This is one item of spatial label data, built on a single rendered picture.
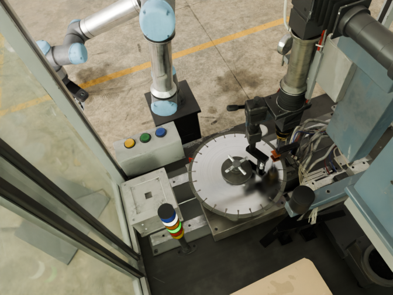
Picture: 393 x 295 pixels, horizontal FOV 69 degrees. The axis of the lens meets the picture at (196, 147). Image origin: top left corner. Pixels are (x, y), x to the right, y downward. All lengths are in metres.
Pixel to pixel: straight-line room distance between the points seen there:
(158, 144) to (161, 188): 0.20
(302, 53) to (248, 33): 2.51
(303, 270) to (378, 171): 0.67
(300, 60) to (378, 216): 0.37
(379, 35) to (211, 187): 0.70
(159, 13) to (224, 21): 2.42
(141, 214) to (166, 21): 0.67
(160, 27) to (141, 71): 1.95
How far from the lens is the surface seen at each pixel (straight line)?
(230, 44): 3.10
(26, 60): 0.78
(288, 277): 1.16
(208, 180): 1.05
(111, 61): 3.20
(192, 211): 1.22
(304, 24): 0.67
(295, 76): 0.77
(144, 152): 1.22
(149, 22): 1.03
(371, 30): 0.56
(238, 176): 1.04
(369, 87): 0.68
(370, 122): 0.71
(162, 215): 0.79
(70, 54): 1.23
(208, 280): 1.15
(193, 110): 1.51
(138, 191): 1.14
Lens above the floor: 1.88
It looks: 56 degrees down
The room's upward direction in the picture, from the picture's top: 11 degrees counter-clockwise
